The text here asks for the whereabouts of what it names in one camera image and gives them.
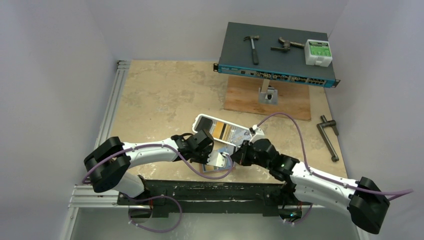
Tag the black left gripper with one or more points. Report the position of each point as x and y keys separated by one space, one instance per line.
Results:
x=208 y=149

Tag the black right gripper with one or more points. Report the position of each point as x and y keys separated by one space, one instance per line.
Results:
x=245 y=153

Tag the tan leather card holder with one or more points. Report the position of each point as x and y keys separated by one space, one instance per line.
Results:
x=209 y=169

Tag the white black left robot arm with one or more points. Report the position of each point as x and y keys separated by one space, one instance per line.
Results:
x=107 y=166

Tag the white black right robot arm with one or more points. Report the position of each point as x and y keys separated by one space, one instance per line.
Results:
x=361 y=199

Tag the gold magnetic stripe card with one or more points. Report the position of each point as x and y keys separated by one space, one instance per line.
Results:
x=222 y=131

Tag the white plastic basket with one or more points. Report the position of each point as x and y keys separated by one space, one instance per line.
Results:
x=238 y=135

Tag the plywood board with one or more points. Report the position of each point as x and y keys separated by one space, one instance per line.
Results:
x=242 y=96

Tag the small hammer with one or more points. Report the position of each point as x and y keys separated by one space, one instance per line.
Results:
x=254 y=53

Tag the white green electrical box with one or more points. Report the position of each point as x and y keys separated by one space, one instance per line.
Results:
x=317 y=53

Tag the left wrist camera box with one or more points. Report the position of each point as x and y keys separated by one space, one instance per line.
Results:
x=216 y=159

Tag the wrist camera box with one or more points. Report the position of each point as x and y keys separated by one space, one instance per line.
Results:
x=256 y=133
x=216 y=159

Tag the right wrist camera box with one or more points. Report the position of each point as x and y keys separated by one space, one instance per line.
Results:
x=256 y=133

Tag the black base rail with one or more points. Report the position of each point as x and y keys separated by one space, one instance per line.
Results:
x=204 y=197

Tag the grey metal stand bracket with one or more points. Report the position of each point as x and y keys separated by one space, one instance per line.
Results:
x=267 y=94

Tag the metal crank handle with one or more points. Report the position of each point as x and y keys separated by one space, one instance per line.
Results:
x=321 y=129

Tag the blue network switch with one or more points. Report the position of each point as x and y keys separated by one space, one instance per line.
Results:
x=290 y=67

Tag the aluminium frame rails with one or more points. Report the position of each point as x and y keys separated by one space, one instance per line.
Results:
x=83 y=197

